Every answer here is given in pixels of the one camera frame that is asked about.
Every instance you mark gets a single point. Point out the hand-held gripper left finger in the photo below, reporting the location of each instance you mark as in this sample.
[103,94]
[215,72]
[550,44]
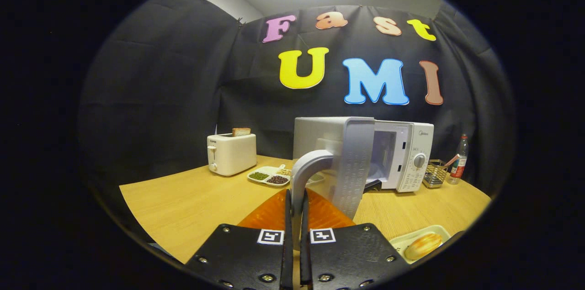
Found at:
[289,253]

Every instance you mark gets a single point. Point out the toast slice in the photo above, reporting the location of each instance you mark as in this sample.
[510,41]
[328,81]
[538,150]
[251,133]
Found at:
[241,132]

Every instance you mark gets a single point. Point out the white microwave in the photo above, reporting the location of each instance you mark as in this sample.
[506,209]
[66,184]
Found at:
[347,153]

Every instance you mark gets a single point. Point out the cream white toaster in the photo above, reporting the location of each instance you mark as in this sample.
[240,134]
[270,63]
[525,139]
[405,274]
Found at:
[231,155]

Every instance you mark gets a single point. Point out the golden bread roll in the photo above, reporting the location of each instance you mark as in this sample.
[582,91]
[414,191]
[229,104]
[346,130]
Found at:
[422,245]

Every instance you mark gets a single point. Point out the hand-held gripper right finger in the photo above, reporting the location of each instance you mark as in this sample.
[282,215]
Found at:
[305,258]

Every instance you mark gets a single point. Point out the clear plastic water bottle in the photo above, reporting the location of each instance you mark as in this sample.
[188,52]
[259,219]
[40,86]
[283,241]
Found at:
[459,162]

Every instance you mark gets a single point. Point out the red checkered straw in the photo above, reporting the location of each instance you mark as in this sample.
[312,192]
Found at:
[451,161]

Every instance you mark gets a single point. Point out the divided white bean dish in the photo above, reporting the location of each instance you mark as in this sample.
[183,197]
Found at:
[267,176]

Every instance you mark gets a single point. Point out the pale green tray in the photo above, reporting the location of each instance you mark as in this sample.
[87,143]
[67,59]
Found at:
[402,240]

